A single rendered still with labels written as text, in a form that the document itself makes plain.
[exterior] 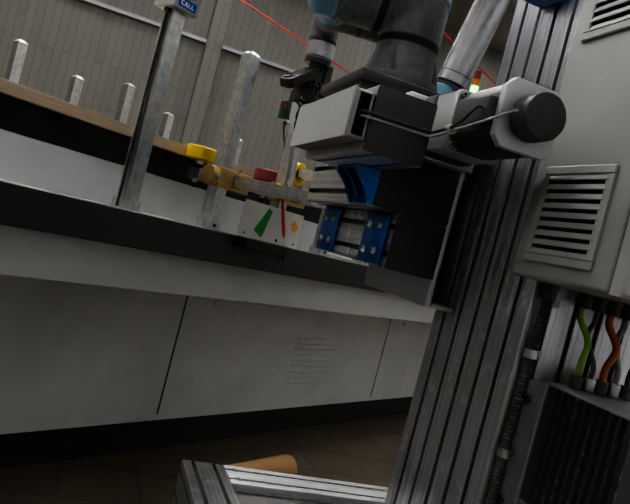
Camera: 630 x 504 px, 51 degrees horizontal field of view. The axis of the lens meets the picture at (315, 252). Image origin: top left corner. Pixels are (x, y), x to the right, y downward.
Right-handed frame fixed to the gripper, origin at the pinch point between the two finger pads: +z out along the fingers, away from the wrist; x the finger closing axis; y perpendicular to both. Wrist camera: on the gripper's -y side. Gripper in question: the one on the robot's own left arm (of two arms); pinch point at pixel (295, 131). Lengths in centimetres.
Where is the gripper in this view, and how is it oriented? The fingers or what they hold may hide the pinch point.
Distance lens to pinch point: 178.1
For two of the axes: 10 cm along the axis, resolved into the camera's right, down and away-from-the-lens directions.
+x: -7.7, -2.2, 5.9
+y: 5.8, 1.1, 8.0
